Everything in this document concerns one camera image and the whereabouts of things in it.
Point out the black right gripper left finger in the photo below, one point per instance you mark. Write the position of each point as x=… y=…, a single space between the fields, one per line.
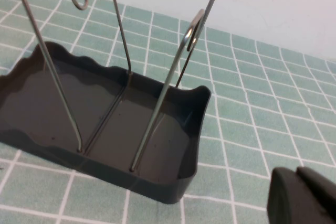
x=286 y=200

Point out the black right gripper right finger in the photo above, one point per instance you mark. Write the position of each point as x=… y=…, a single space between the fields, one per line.
x=323 y=192

